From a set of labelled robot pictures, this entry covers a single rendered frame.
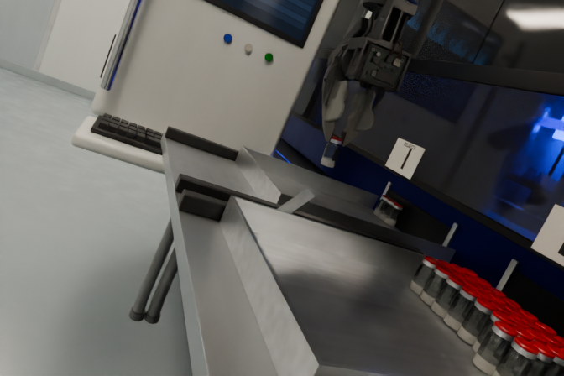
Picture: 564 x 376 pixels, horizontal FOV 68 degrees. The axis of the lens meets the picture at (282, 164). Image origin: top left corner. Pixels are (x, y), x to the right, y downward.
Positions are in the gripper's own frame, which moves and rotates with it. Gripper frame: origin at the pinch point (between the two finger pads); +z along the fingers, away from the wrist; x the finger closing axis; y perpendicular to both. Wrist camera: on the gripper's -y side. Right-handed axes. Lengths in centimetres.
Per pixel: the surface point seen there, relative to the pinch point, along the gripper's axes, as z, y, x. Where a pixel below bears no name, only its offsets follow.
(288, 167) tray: 10.9, -19.9, 0.6
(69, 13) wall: -2, -496, -165
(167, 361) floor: 101, -72, -3
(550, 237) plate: 2.3, 22.3, 20.9
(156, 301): 74, -64, -13
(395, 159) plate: 1.9, -10.9, 17.6
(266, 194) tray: 11.4, 2.0, -8.1
